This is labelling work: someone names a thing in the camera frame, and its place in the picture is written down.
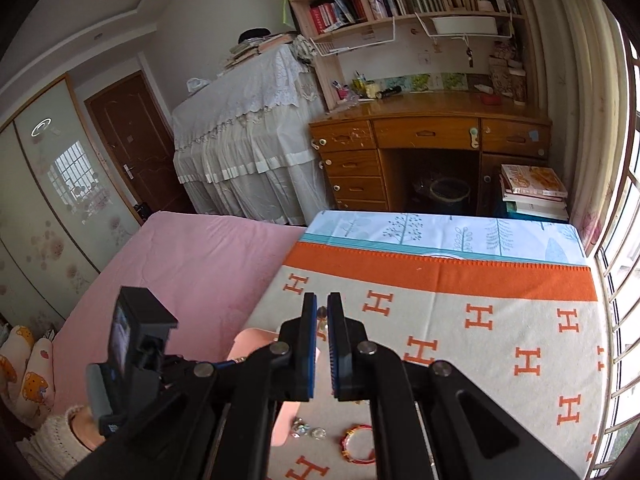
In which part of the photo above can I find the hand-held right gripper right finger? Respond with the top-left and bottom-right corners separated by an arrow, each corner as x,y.
327,292 -> 581,480

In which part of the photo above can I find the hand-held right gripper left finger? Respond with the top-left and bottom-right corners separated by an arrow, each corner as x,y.
65,292 -> 319,480

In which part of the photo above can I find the pink jewelry tray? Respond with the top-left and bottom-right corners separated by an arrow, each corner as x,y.
227,327 -> 297,449

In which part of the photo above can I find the silver crystal jewelry piece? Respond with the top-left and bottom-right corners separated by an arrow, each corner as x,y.
292,417 -> 328,441

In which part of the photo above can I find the red bangle bracelet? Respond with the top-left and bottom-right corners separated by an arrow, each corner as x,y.
339,423 -> 376,464

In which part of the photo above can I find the person's left forearm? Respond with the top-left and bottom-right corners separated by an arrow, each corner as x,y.
17,405 -> 108,480

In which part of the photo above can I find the pink bed sheet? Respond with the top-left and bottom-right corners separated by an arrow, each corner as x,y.
50,210 -> 308,417

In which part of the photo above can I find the bear-print pillow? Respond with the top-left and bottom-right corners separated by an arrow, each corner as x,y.
14,338 -> 57,429
0,324 -> 37,402

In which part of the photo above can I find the orange white patterned blanket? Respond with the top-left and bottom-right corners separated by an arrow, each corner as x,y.
245,241 -> 615,480

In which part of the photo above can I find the light blue tree-print sheet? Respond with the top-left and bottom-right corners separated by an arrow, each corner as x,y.
303,209 -> 587,267

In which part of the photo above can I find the frosted glass wardrobe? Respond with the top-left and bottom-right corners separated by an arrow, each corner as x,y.
0,74 -> 144,333

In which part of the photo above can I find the brown wooden door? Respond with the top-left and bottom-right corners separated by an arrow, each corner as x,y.
83,70 -> 197,222

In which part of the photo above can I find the dark waste bin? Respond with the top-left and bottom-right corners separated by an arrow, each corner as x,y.
428,177 -> 472,214

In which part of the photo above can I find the white lace-covered piano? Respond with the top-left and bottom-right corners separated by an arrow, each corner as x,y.
171,42 -> 332,227

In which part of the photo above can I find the wooden desk with drawers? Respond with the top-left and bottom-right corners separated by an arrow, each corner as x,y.
308,90 -> 554,219

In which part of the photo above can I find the stack of large books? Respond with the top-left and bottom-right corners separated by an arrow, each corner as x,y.
498,163 -> 571,223

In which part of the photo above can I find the wooden bookshelf hutch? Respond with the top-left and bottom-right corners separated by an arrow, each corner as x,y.
272,0 -> 540,113

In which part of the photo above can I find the pile of books on piano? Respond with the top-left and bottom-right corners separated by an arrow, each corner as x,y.
221,31 -> 302,70

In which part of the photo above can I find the metal window grille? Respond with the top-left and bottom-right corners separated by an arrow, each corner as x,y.
585,25 -> 640,477

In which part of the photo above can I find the floral storage box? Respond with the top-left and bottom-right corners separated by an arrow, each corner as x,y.
487,55 -> 529,104

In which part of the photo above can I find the row of red books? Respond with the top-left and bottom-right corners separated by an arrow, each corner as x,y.
308,0 -> 369,36

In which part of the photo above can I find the beige curtain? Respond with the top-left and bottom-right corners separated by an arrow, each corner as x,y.
514,0 -> 632,257

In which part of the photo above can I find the white plastic tray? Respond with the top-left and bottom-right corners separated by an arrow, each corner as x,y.
430,16 -> 499,37

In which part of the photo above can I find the white wire basket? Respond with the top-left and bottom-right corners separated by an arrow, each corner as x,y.
304,15 -> 397,57
413,10 -> 517,42

